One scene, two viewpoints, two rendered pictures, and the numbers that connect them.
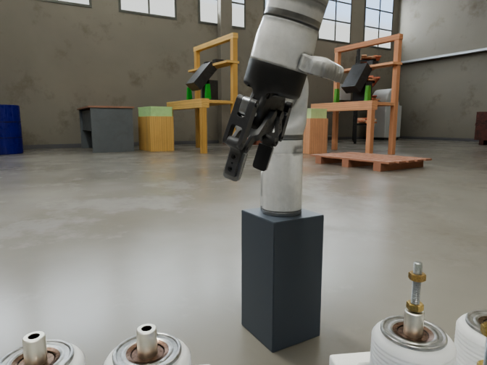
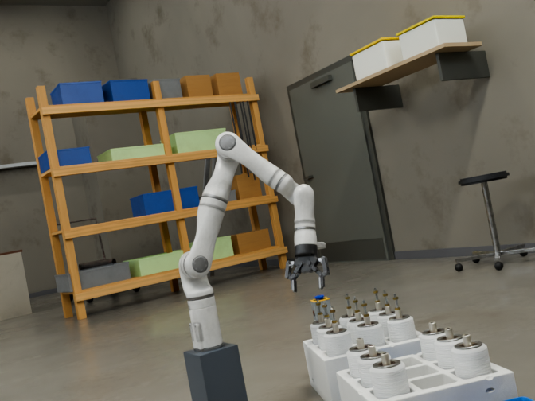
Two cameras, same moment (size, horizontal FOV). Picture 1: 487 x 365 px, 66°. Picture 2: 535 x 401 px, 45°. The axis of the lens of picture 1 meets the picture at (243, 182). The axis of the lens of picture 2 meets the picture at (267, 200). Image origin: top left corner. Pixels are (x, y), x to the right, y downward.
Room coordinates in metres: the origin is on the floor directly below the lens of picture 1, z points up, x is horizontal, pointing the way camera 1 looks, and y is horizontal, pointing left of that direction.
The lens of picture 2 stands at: (0.61, 2.06, 0.71)
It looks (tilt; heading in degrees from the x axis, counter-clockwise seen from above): 1 degrees up; 269
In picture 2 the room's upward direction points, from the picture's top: 11 degrees counter-clockwise
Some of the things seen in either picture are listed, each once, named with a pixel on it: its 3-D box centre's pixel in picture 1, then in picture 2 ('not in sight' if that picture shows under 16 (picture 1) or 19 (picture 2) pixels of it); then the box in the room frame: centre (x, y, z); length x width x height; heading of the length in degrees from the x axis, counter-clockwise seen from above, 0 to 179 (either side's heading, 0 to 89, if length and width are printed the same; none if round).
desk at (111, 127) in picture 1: (105, 128); not in sight; (7.20, 2.61, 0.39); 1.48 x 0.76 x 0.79; 30
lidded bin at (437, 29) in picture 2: not in sight; (432, 39); (-1.01, -3.06, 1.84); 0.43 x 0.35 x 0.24; 120
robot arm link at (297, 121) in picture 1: (283, 106); (196, 276); (0.87, -0.09, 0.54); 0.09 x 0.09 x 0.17; 25
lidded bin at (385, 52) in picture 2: not in sight; (384, 60); (-0.71, -3.57, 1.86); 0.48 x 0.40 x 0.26; 120
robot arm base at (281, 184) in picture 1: (282, 176); (205, 323); (0.87, -0.09, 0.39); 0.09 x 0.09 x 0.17; 30
